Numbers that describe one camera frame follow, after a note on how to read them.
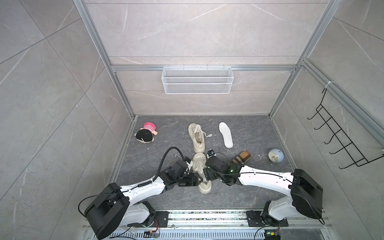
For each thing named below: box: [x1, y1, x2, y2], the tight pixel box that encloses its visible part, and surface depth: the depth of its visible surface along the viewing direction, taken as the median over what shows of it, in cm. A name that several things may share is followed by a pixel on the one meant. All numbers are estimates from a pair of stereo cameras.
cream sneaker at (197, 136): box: [188, 123, 213, 154], surface depth 100 cm
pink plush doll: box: [134, 122, 158, 144], surface depth 103 cm
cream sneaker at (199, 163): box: [192, 152, 212, 194], surface depth 81 cm
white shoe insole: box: [219, 122, 234, 148], surface depth 109 cm
